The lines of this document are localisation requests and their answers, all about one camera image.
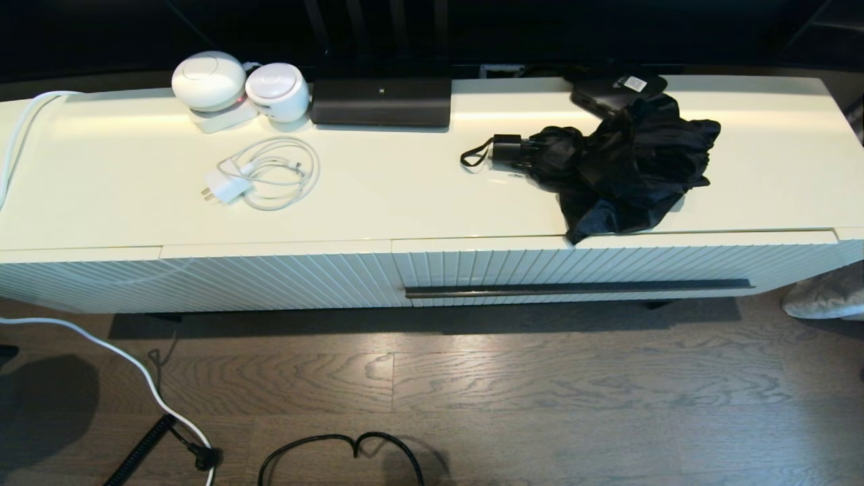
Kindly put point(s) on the black router box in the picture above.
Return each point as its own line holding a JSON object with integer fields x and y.
{"x": 381, "y": 101}

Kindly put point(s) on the black folding umbrella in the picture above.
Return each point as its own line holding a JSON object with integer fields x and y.
{"x": 621, "y": 169}

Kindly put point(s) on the black set-top box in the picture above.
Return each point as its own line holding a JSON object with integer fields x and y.
{"x": 607, "y": 91}

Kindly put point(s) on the white ribbed cabinet front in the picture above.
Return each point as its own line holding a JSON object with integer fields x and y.
{"x": 283, "y": 280}
{"x": 74, "y": 280}

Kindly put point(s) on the white charger plug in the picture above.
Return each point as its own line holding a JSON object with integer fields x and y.
{"x": 226, "y": 185}

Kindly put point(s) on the white wall socket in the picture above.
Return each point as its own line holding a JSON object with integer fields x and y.
{"x": 501, "y": 69}

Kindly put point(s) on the large white round device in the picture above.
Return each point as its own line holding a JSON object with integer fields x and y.
{"x": 208, "y": 79}

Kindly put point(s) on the white ribbed drawer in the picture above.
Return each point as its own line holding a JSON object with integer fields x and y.
{"x": 607, "y": 266}

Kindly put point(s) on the white ribbed TV cabinet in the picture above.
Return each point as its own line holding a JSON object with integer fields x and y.
{"x": 439, "y": 189}

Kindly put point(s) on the grey fabric cushion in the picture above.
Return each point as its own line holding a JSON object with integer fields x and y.
{"x": 827, "y": 297}

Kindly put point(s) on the small white round device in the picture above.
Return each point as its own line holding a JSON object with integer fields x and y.
{"x": 275, "y": 88}

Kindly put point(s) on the white flat device base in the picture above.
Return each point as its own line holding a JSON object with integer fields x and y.
{"x": 223, "y": 120}

